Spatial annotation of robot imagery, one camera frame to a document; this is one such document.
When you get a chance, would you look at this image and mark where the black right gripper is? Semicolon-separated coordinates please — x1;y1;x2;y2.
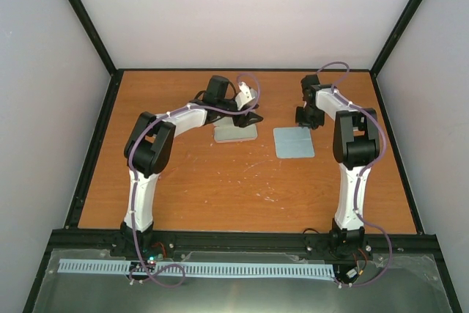
295;106;325;129

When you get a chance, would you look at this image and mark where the light blue cleaning cloth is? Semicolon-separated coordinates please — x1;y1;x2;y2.
273;127;315;159

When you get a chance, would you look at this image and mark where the black enclosure frame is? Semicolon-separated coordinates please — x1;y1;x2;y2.
23;0;462;312

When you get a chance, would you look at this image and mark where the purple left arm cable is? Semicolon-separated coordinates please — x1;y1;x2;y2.
127;73;262;288

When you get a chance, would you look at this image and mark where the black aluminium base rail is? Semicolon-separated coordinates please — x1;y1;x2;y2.
49;229;439;265

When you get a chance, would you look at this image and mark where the clear plastic front sheet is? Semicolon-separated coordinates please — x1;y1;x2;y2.
33;250;451;312

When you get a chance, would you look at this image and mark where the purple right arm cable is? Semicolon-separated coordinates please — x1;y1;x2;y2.
317;62;394;289

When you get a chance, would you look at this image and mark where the light blue slotted cable duct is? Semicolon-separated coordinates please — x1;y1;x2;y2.
56;259;335;281

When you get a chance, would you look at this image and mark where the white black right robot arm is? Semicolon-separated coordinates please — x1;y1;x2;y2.
295;74;385;258

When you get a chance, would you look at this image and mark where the pink glasses case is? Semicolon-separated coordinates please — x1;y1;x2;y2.
213;117;258;143

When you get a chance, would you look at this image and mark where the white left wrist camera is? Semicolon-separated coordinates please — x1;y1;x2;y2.
234;81;254;111

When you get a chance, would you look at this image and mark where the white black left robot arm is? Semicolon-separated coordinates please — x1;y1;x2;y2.
122;74;263;257

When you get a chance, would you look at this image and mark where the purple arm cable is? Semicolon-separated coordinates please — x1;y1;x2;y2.
127;73;262;288
317;62;394;289

